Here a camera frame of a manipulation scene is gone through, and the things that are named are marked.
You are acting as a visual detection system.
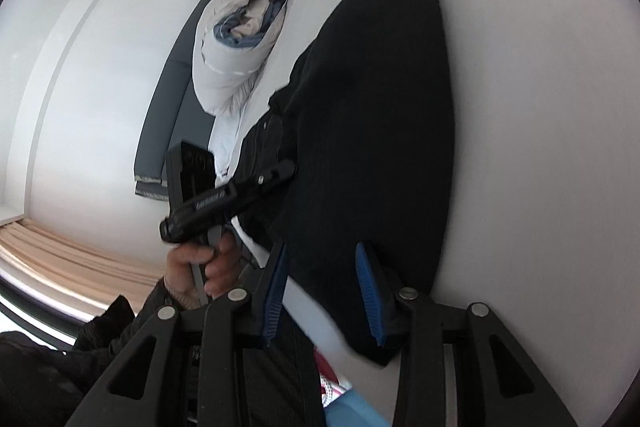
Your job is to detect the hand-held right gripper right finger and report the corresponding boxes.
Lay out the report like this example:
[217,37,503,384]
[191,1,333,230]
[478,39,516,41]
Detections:
[354,243,577,427]

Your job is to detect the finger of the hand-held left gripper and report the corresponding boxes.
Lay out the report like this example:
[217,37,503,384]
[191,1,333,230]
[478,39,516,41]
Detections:
[231,158,298,210]

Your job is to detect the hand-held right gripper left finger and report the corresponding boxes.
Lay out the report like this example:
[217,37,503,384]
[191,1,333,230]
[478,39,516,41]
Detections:
[65,242,323,427]

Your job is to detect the black pants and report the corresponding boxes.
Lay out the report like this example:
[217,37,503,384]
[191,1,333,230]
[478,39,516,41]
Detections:
[227,0,457,367]

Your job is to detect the person's left hand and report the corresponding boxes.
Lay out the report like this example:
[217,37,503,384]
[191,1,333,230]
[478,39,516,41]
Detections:
[166,234,242,312]

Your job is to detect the grey padded headboard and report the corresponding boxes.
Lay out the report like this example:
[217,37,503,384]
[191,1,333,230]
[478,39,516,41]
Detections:
[134,0,241,200]

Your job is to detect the light blue cloth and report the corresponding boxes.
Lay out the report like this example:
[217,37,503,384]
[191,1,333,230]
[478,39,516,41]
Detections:
[324,386,398,427]

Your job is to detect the folded white duvet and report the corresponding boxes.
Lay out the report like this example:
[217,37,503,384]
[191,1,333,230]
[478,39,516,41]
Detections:
[192,0,291,116]

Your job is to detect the bed with white sheet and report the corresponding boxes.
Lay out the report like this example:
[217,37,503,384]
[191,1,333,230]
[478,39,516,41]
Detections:
[207,0,640,427]

